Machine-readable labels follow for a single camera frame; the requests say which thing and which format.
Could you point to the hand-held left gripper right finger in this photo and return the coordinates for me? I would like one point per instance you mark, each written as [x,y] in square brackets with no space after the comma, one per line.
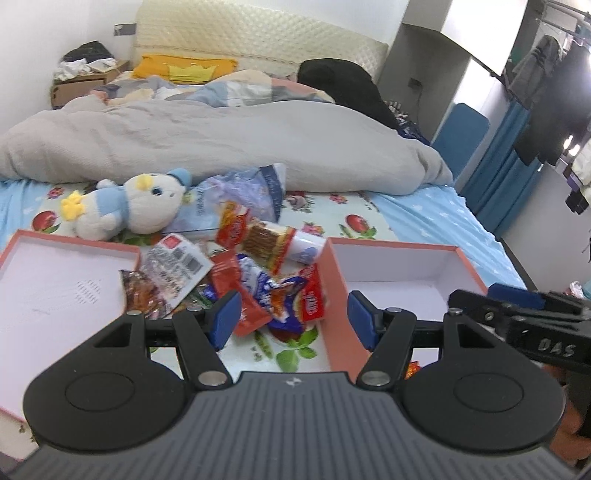
[362,321]

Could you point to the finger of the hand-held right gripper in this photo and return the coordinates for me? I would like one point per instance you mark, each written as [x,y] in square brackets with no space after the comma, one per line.
[517,295]
[471,304]

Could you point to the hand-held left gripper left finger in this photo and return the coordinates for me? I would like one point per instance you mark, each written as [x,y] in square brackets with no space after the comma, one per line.
[226,318]

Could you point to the red snack packet white print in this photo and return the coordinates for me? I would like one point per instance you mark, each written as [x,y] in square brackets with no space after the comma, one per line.
[311,300]

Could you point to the pink cardboard box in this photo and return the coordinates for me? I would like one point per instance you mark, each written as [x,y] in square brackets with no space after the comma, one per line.
[392,267]

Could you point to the clear packet of brown snacks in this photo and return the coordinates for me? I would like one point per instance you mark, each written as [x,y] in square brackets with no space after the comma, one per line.
[143,295]

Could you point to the small green snack packet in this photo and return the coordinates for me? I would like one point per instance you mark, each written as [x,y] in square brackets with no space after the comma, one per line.
[201,300]

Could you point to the blue white snack packet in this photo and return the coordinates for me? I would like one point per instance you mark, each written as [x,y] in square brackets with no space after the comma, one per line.
[258,286]

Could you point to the red-orange snack packet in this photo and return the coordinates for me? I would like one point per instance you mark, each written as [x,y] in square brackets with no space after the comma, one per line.
[231,272]

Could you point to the dark blue snack packet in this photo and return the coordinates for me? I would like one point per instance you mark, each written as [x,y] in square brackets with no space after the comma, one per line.
[286,318]

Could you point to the white printed snack packet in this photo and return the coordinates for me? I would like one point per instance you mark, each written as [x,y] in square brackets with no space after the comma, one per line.
[175,267]

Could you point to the red yellow brown-stick snack packet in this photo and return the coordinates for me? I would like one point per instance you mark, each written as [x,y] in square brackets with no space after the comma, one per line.
[263,244]

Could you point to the white spray bottle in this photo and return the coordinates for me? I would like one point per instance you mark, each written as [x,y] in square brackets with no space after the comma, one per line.
[307,247]

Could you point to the floral blue bed sheet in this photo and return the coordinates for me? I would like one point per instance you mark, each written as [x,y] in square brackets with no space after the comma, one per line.
[415,217]

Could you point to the blue curtain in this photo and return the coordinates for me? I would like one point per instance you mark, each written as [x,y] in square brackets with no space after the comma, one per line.
[498,175]

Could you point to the blue floral tissue pack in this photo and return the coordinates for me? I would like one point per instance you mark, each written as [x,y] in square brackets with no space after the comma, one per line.
[221,194]

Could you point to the white plush toy blue scarf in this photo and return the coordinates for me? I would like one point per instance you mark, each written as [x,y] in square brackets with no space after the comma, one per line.
[143,203]

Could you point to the blue chair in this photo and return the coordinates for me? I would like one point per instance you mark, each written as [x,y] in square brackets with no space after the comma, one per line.
[461,134]

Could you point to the pink cardboard box lid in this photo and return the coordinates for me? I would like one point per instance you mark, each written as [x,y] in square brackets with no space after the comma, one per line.
[55,286]

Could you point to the hanging black garment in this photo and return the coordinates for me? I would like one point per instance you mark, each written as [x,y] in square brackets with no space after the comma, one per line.
[554,115]

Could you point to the grey blanket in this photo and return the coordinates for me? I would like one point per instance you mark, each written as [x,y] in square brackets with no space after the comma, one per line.
[231,134]

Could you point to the dark patterned cloth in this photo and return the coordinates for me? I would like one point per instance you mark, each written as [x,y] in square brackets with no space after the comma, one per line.
[411,129]

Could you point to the patchwork quilt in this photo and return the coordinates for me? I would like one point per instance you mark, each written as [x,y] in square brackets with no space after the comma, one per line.
[240,90]

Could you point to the hanging grey garment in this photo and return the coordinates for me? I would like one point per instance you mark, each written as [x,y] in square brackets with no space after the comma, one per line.
[535,64]

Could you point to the yellow pillow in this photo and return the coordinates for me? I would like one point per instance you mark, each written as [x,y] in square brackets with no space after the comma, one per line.
[184,69]

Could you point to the grey cabinet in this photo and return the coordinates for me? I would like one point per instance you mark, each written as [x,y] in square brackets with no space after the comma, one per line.
[415,50]

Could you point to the cardboard box with clutter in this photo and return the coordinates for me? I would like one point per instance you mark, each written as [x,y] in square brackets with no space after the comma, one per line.
[74,90]

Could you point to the cream quilted headboard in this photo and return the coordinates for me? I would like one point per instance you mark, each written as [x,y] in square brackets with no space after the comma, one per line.
[258,32]

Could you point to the white cloth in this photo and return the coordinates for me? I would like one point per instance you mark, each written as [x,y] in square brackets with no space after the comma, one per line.
[74,69]

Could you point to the black cloth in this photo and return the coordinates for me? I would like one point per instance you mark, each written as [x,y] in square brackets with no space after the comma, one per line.
[87,50]

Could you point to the wall outlet with plug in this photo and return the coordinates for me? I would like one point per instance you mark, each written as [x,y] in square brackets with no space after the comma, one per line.
[415,84]

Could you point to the wall switch plate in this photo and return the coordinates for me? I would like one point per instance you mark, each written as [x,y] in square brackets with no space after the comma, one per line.
[124,29]

